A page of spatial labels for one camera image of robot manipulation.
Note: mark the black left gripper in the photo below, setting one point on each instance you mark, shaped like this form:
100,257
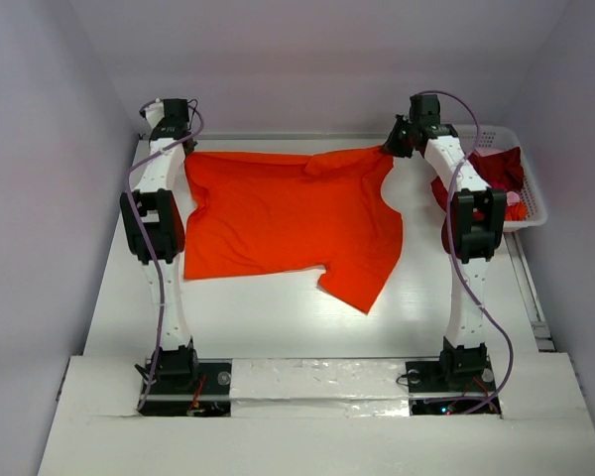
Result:
190,149

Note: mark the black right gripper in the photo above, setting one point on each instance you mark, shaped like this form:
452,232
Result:
396,143

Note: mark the orange t-shirt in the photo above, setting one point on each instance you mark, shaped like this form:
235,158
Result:
262,213

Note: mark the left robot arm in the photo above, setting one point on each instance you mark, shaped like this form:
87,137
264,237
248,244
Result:
155,236

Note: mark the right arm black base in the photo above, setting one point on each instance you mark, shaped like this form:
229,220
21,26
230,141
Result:
432,393

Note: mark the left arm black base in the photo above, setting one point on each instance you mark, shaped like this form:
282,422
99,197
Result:
208,397

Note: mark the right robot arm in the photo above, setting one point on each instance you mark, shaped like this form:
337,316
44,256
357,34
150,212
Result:
464,351

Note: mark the white plastic laundry basket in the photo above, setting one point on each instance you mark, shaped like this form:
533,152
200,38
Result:
503,139

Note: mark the dark red t-shirt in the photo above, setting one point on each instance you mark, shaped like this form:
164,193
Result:
480,194

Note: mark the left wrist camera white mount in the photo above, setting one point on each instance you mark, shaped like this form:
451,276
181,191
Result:
153,112

